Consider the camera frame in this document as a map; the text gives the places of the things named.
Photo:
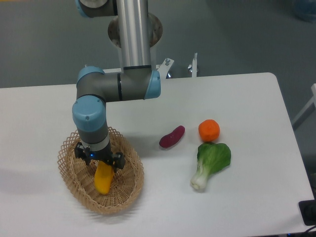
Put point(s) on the purple sweet potato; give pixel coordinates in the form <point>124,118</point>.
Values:
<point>172,138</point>

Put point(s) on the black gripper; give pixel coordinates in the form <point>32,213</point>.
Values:
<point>116,161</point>

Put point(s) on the black device at table edge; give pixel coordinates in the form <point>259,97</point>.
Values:
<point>308,211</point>

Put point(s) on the white furniture leg at right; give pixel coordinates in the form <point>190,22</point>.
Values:
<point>306,111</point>

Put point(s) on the green bok choy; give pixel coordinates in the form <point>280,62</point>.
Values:
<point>211,159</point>

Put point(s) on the woven wicker basket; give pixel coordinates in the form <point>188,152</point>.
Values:
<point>126,185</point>

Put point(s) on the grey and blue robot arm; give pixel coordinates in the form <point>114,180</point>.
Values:
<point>137,80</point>

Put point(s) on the yellow mango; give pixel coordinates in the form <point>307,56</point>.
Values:
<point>103,177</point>

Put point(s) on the orange tangerine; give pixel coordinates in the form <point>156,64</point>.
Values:
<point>209,130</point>

